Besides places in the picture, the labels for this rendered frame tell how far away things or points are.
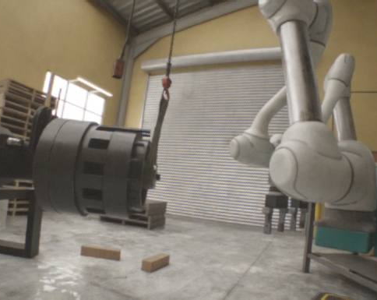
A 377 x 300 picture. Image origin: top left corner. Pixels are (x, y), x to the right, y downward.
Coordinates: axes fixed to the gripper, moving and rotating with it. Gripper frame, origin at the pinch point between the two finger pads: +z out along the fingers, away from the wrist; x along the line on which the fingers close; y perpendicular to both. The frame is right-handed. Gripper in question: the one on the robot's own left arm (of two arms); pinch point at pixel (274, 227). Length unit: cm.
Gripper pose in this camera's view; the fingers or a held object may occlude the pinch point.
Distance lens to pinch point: 114.5
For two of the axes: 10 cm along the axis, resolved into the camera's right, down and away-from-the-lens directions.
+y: -7.3, 0.0, 6.9
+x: -6.8, -1.6, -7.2
